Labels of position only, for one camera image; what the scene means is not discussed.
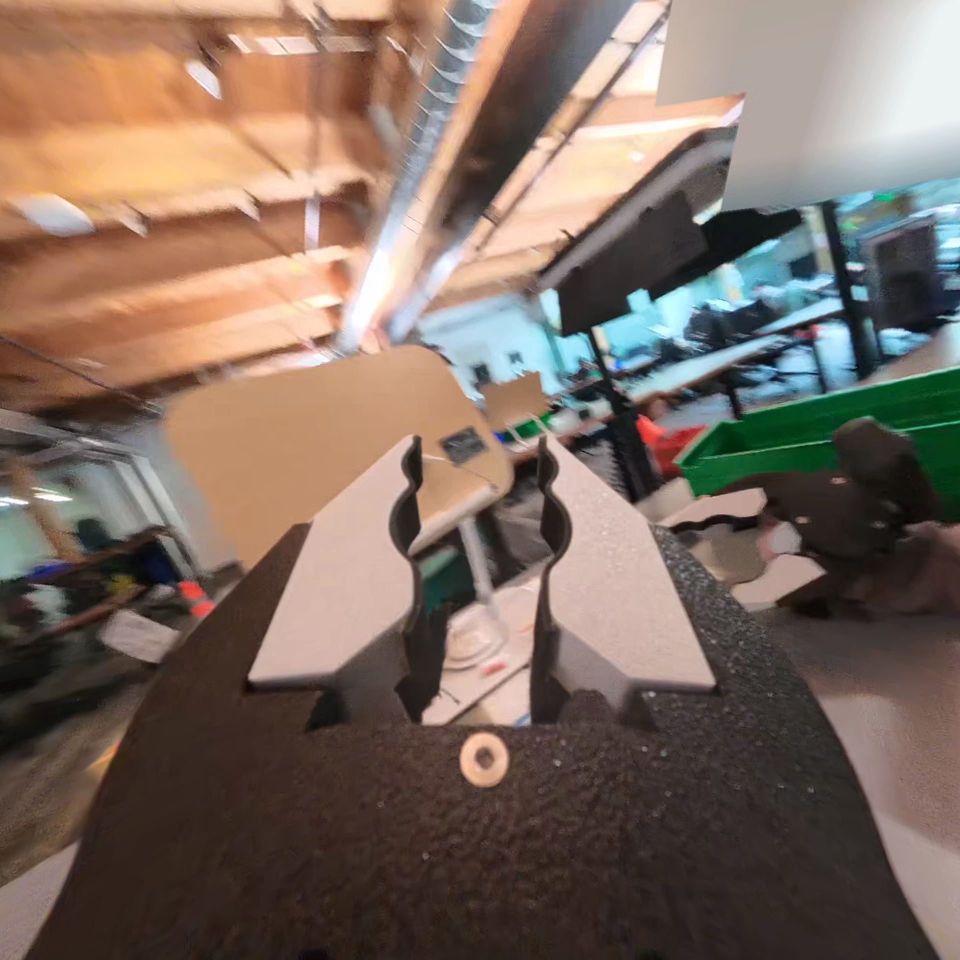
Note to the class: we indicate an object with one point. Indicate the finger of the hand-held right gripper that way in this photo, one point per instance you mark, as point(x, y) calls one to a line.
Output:
point(780, 581)
point(720, 506)

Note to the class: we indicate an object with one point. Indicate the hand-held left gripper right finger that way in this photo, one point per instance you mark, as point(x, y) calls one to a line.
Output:
point(622, 592)

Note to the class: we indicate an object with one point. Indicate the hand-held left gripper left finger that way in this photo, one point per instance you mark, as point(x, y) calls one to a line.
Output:
point(337, 585)

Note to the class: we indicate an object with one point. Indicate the person's right forearm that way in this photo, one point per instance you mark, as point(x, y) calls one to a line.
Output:
point(930, 562)

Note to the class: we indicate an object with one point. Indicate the green plastic bin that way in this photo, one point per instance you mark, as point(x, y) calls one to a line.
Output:
point(810, 442)

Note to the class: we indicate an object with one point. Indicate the black light stand pole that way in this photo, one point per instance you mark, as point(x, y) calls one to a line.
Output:
point(619, 420)

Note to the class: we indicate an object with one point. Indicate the black studio light panel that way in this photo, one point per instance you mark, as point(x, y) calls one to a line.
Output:
point(637, 247)

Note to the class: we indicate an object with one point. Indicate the black frame pole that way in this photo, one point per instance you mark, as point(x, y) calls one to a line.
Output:
point(851, 300)

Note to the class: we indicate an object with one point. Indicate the silver ceiling duct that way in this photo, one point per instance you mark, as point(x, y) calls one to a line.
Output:
point(420, 187)

